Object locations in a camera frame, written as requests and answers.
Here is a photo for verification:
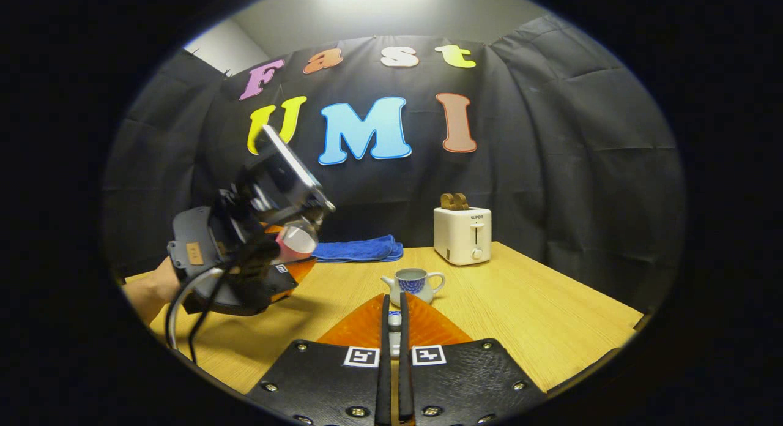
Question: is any black backdrop cloth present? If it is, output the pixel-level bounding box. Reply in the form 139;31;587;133
102;15;686;312

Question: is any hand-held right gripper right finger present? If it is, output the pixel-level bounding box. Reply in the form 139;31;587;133
398;293;547;426

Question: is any white teacup lid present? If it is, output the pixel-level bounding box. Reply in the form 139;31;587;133
388;310;403;359

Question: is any white toaster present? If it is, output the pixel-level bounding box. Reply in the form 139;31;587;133
433;206;492;267

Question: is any clear water bottle pink label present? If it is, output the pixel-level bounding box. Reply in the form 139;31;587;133
275;220;321;265

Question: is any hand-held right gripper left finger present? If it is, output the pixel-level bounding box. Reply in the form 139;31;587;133
244;293;393;426

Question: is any white blue-patterned teacup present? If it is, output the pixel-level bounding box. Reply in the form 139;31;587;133
380;267;447;308

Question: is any blue folded towel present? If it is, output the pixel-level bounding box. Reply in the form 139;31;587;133
310;234;405;264

